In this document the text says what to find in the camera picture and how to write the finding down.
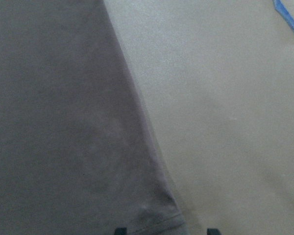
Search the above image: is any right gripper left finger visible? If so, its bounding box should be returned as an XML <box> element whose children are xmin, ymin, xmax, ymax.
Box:
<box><xmin>114</xmin><ymin>227</ymin><xmax>126</xmax><ymax>235</ymax></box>

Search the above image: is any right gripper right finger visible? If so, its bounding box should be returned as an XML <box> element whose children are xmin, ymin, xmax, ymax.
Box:
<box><xmin>207</xmin><ymin>228</ymin><xmax>219</xmax><ymax>235</ymax></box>

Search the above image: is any brown t-shirt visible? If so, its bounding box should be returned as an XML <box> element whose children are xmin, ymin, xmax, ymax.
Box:
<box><xmin>0</xmin><ymin>0</ymin><xmax>188</xmax><ymax>235</ymax></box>

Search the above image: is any blue tape line lengthwise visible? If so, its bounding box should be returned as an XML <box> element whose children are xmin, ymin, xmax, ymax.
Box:
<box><xmin>273</xmin><ymin>0</ymin><xmax>294</xmax><ymax>32</ymax></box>

